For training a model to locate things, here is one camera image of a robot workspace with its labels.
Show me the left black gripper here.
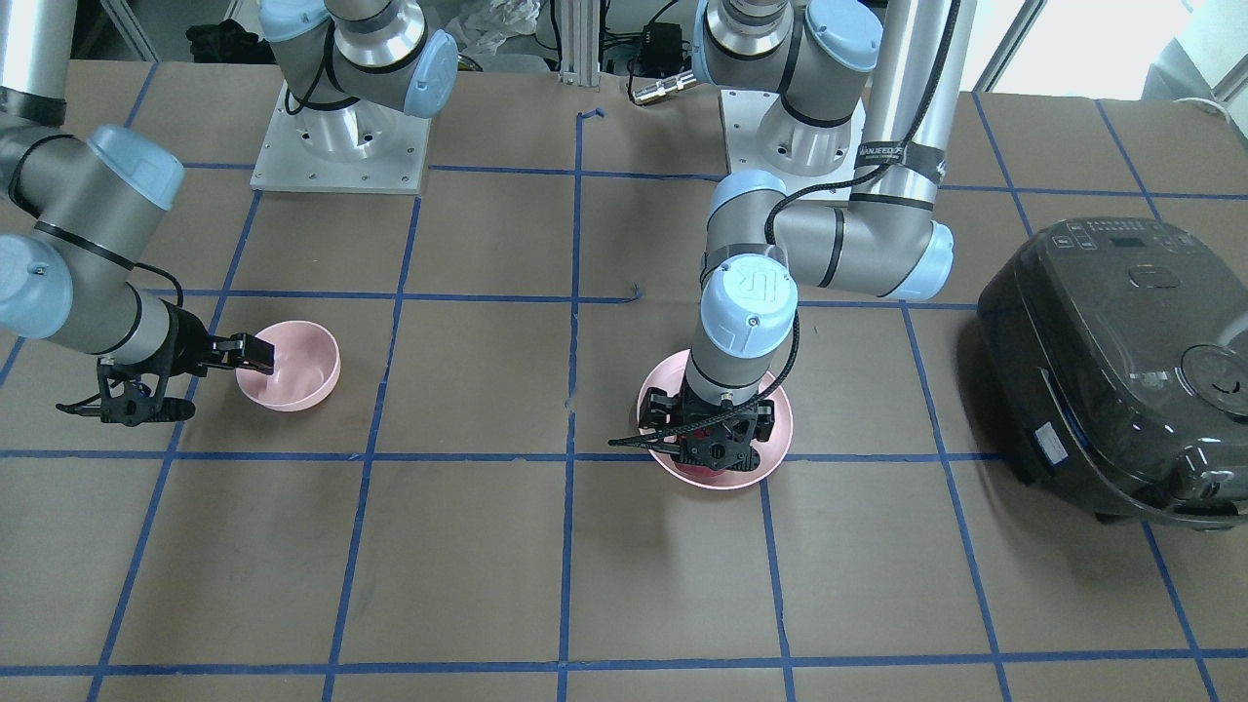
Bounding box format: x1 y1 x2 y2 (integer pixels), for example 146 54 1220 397
609 376 776 475

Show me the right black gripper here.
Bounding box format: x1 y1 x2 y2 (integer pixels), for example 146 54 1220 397
57 302 275 427

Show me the pink bowl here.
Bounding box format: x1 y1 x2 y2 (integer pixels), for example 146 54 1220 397
235 320 342 412

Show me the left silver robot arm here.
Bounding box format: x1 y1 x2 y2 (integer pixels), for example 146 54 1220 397
614 1 976 473

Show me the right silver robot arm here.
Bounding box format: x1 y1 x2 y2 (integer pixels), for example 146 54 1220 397
2 1 458 427

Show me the pink plate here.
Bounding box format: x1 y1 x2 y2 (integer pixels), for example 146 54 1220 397
643 387 794 490

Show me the dark grey rice cooker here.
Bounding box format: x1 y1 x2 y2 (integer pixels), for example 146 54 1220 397
977 216 1247 530

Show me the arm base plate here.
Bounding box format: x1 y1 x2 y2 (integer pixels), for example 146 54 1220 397
250 87 432 195
721 90 866 190

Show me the aluminium frame post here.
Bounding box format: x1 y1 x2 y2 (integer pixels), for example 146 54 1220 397
552 0 605 92

